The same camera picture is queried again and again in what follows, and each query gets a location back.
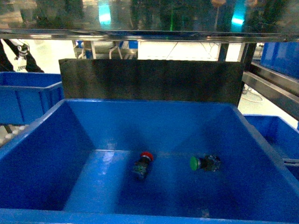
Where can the red mushroom push button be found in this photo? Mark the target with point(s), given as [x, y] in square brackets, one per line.
[140, 168]

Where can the green mushroom push button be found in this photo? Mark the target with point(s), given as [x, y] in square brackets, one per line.
[208, 163]

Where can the black backing board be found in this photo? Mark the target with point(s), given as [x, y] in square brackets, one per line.
[172, 80]

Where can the large open blue bin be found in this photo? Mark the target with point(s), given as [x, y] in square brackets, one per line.
[74, 165]

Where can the blue bin far left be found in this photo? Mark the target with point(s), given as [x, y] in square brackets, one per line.
[24, 97]

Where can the blue bin far right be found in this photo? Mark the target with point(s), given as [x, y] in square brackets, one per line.
[280, 135]

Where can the steel upper shelf rail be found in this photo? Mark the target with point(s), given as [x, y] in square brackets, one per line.
[131, 35]

